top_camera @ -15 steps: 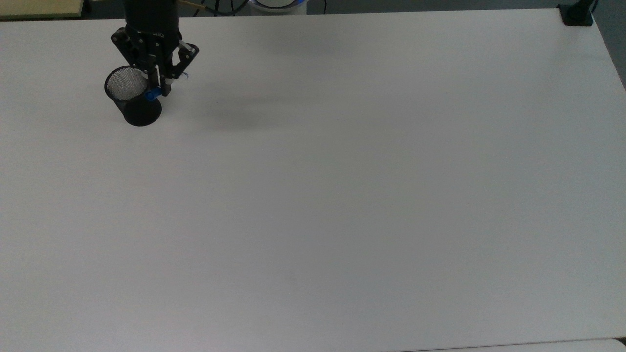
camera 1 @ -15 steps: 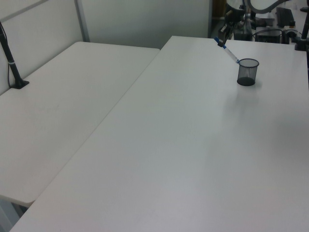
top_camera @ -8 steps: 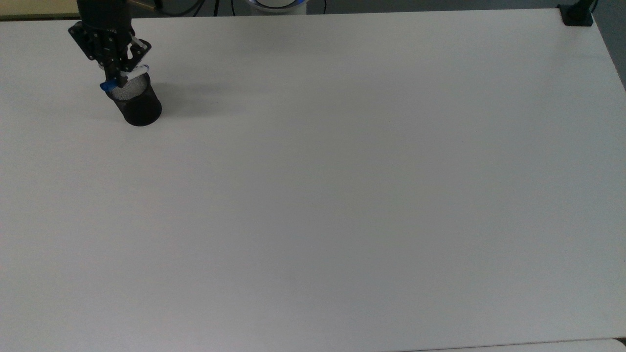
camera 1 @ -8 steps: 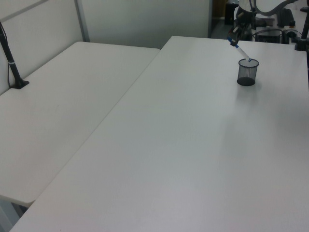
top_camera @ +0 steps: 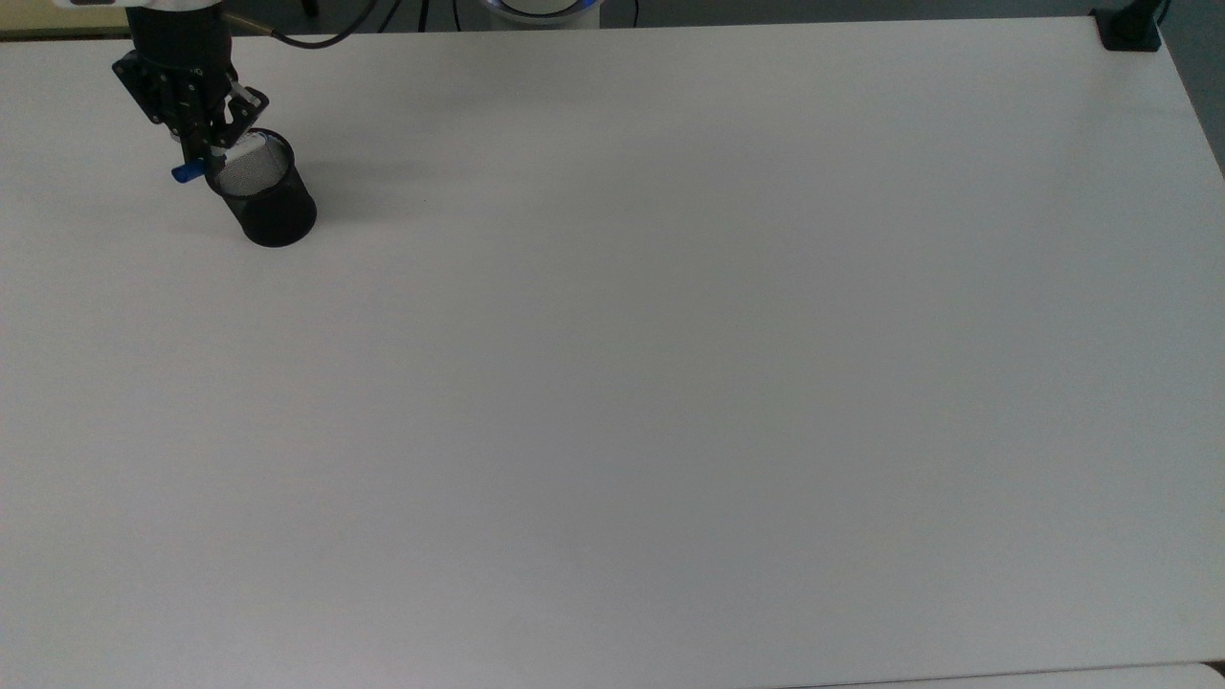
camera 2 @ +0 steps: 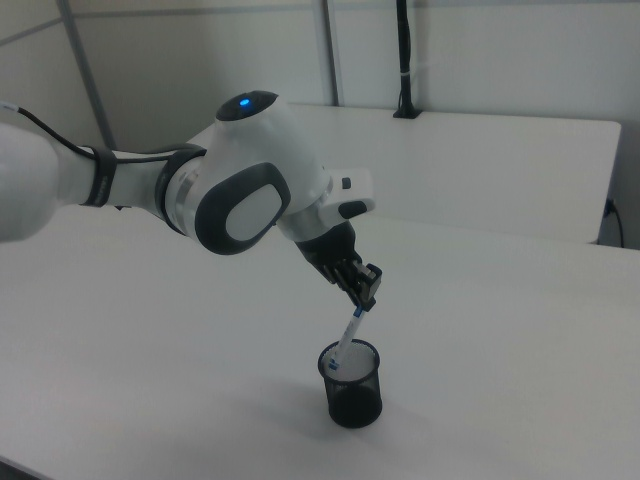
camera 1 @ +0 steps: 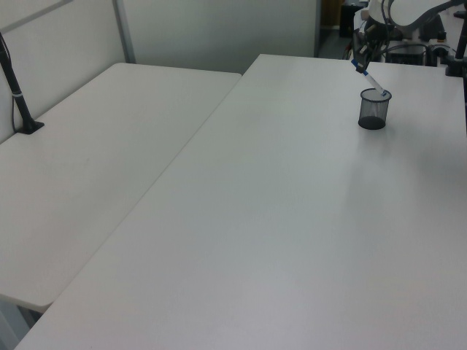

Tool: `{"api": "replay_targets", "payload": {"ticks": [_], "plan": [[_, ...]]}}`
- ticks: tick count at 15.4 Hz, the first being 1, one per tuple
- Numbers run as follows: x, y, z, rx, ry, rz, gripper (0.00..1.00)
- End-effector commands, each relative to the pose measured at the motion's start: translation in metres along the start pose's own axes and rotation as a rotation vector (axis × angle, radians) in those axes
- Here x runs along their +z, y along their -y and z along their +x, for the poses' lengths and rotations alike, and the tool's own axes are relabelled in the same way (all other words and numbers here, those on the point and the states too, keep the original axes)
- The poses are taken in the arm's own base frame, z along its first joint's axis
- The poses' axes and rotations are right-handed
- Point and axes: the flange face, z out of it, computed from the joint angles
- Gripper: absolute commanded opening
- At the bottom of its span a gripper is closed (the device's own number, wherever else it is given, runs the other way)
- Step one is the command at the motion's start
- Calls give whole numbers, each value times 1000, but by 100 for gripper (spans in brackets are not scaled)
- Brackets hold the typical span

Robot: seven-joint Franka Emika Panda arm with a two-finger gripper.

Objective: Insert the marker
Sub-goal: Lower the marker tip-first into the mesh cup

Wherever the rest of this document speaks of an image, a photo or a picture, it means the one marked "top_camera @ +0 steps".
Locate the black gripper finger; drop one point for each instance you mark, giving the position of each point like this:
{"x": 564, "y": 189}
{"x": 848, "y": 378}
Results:
{"x": 199, "y": 151}
{"x": 245, "y": 113}

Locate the black table clamp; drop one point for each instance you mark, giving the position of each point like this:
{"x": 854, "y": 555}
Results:
{"x": 1129, "y": 29}

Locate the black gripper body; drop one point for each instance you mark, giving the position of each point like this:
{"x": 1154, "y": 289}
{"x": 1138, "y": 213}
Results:
{"x": 180, "y": 67}

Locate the black mesh pen cup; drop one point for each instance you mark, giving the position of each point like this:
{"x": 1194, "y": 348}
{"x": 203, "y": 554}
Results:
{"x": 273, "y": 206}

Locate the blue and white marker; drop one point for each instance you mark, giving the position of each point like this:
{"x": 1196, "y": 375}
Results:
{"x": 188, "y": 173}

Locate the beige side table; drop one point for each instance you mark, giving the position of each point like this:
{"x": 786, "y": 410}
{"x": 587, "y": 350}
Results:
{"x": 57, "y": 33}

